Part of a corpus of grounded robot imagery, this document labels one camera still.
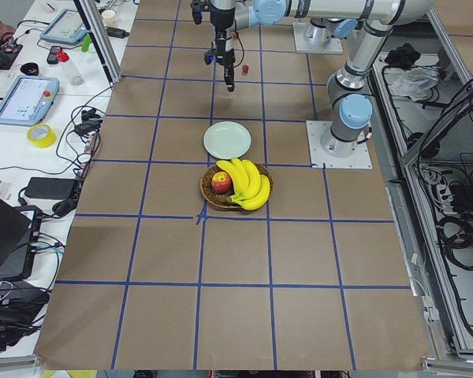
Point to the green marker pen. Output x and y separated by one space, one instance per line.
86 43

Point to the blue teach pendant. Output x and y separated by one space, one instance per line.
28 100
67 28

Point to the yellow tape roll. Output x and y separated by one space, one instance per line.
41 136

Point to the white crumpled cloth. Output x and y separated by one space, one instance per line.
415 83

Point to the pale green plate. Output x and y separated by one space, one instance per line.
227 139

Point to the yellow banana bunch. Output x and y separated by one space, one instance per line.
251 188

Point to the red yellow apple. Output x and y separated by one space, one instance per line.
221 183

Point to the white paper cup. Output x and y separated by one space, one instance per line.
109 18

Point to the black round bowl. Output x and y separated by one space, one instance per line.
30 69

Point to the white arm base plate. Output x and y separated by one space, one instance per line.
326 152
313 37

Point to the woven wicker basket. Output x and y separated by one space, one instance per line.
220 201

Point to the black power adapter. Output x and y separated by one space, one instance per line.
50 188

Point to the blue teach pendant far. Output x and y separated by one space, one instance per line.
67 28

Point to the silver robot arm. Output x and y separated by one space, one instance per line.
352 111
379 18

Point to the black laptop computer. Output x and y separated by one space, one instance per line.
19 230

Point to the aluminium frame post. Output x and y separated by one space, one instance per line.
94 25

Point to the clear plastic bottle red cap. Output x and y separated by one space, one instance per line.
71 71

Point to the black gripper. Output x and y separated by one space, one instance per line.
223 48

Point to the blue teach pendant near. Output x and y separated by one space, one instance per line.
28 100

